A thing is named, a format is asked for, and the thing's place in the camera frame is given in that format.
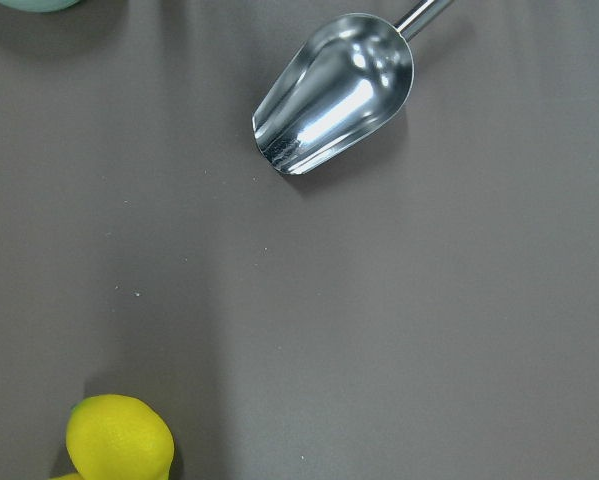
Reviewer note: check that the steel ice scoop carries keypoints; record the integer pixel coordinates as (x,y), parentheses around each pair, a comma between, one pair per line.
(349,78)

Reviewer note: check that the yellow lemon near plate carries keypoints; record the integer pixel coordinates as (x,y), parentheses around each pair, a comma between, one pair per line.
(114,436)

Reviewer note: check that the mint green bowl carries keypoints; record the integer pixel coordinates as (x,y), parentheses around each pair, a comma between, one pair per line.
(38,6)

